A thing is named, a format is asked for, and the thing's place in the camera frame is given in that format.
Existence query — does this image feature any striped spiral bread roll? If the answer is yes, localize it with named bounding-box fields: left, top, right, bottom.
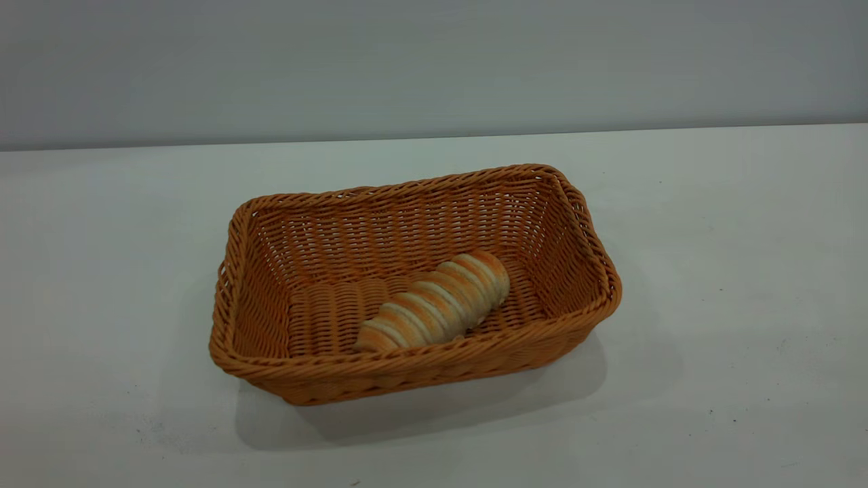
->
left=353, top=249, right=511, bottom=353

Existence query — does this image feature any orange woven wicker basket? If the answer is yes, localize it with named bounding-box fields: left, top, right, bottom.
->
left=209, top=163, right=623, bottom=406

